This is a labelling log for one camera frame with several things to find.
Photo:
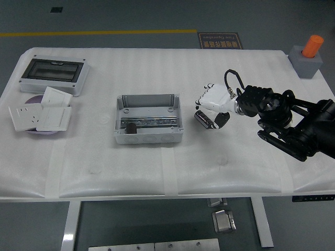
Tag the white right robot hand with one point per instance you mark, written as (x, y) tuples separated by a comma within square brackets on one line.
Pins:
[(218, 98)]

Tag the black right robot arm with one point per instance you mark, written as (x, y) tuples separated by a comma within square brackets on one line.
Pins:
[(288, 117)]

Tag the open grey junction box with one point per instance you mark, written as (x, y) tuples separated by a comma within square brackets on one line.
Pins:
[(147, 109)]

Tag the grey distribution box dark window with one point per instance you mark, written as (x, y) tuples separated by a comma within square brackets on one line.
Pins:
[(52, 70)]

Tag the black floor sign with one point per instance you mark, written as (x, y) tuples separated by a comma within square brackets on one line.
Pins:
[(220, 41)]

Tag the white foam table mat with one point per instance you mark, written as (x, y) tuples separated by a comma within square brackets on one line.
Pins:
[(157, 68)]

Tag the grey block holder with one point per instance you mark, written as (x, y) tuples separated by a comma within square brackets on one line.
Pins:
[(306, 68)]

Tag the small silver metal block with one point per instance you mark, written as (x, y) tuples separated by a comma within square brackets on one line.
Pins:
[(216, 202)]

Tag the orange cylinder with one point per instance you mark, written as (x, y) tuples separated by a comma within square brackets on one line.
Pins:
[(312, 45)]

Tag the yellow floor tape line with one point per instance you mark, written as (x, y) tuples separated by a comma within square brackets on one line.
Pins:
[(104, 33)]

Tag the white table leg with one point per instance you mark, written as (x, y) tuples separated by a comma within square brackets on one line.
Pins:
[(70, 225), (263, 225)]

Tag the black table control panel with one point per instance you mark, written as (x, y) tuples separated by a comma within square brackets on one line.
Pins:
[(314, 198)]

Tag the white tape strip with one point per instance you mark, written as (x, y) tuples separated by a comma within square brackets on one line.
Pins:
[(54, 172)]

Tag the purple round plate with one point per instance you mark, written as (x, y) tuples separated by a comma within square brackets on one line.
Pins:
[(34, 100)]

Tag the black floor hatch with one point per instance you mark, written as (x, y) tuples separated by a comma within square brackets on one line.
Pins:
[(56, 10)]

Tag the grey metal base plate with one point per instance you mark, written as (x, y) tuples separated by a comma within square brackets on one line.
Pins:
[(120, 248), (187, 245)]

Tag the white wall switch plate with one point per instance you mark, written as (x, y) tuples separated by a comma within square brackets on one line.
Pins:
[(56, 97), (53, 119)]

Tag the white wall socket plate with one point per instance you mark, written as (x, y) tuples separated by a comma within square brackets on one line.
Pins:
[(24, 117)]

